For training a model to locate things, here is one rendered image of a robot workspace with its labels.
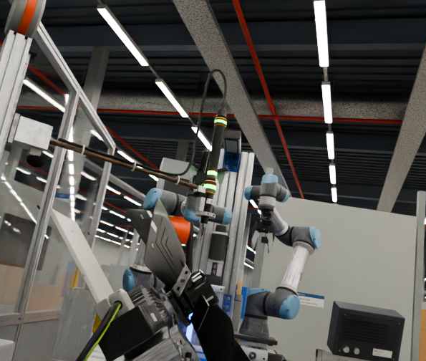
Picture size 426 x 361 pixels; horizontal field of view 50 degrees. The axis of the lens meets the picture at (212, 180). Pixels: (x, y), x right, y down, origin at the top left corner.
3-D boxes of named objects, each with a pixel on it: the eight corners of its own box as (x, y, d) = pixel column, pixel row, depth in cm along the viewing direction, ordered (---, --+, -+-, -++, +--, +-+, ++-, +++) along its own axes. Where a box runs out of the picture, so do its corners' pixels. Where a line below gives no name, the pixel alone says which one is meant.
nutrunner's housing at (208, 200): (202, 222, 157) (223, 99, 168) (196, 222, 160) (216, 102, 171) (211, 224, 159) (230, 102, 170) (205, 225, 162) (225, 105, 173)
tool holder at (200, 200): (197, 212, 154) (202, 184, 157) (186, 213, 160) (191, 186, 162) (219, 218, 159) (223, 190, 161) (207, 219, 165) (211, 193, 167)
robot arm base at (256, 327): (238, 331, 237) (241, 311, 239) (268, 337, 235) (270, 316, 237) (238, 334, 222) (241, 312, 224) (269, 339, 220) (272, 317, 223)
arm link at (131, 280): (152, 300, 229) (181, 194, 231) (124, 296, 222) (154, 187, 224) (144, 293, 240) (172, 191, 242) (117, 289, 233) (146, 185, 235)
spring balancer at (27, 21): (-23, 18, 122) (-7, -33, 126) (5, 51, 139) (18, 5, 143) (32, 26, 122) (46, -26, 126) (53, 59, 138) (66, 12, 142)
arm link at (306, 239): (268, 321, 229) (300, 234, 260) (296, 326, 220) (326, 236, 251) (259, 307, 222) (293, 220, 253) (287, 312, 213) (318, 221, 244)
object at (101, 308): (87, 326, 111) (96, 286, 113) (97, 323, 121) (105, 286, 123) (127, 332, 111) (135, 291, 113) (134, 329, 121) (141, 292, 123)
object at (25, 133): (8, 140, 122) (16, 111, 124) (2, 145, 128) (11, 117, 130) (46, 152, 128) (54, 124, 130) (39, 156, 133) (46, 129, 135)
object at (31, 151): (26, 162, 126) (31, 146, 127) (23, 165, 129) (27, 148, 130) (45, 168, 129) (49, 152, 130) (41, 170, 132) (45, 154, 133)
